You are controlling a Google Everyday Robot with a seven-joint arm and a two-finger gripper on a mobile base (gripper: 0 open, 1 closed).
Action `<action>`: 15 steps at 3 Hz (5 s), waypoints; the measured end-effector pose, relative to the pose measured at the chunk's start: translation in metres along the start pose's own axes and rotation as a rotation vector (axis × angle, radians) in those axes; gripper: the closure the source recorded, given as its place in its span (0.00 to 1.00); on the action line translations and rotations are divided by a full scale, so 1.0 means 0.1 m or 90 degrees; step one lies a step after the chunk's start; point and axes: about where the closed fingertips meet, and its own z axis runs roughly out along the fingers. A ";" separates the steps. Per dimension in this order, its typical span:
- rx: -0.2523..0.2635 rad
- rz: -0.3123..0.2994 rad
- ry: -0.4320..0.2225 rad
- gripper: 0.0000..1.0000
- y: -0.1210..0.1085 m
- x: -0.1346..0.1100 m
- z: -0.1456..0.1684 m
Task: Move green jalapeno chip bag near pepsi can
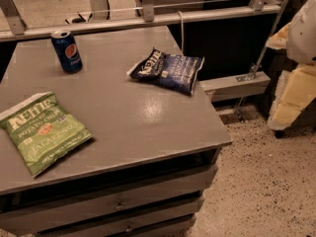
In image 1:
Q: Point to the green jalapeno chip bag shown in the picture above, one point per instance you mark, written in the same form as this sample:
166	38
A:
43	131

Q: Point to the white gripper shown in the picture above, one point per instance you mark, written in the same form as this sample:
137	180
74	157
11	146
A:
303	34

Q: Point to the grey drawer cabinet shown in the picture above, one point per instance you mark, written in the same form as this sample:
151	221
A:
107	195

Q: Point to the blue pepsi can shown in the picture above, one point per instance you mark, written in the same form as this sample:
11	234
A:
67	51

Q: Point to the grey metal railing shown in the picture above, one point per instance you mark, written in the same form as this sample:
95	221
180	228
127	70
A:
146	13

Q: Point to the blue kettle chip bag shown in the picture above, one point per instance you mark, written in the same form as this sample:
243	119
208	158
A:
172	71

